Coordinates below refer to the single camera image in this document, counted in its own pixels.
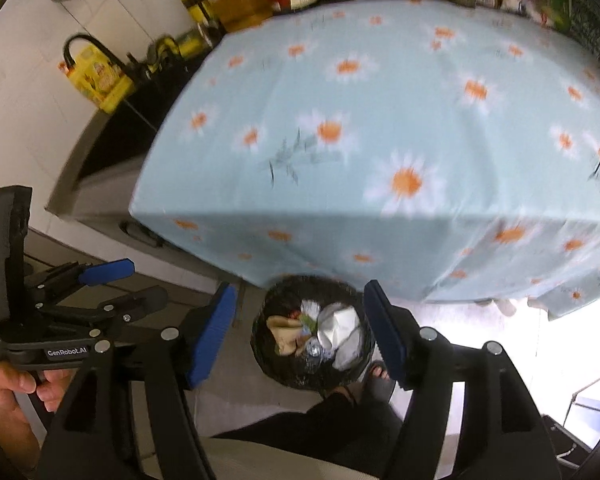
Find brown paper cup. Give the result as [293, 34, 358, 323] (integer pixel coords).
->
[266, 315, 311, 356]

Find white paper cup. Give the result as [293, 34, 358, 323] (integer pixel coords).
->
[316, 302, 363, 370]

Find silver foil bag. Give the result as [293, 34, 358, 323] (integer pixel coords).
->
[294, 337, 332, 374]

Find black kitchen sink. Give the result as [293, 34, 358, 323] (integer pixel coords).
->
[46, 56, 204, 220]

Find black lined trash bin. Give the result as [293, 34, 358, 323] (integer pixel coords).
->
[251, 275, 375, 393]

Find person's left hand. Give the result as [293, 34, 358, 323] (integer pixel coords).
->
[0, 362, 76, 426]

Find person's sandaled foot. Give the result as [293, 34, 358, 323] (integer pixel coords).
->
[361, 361, 396, 404]

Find yellow dish soap bottle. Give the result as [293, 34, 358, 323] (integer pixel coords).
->
[58, 46, 134, 115]

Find black sink faucet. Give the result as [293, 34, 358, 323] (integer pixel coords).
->
[62, 32, 144, 84]

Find black yellow sponge holder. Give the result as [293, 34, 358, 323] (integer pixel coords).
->
[146, 29, 213, 73]

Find blue daisy tablecloth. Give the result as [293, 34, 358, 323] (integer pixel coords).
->
[130, 0, 600, 316]

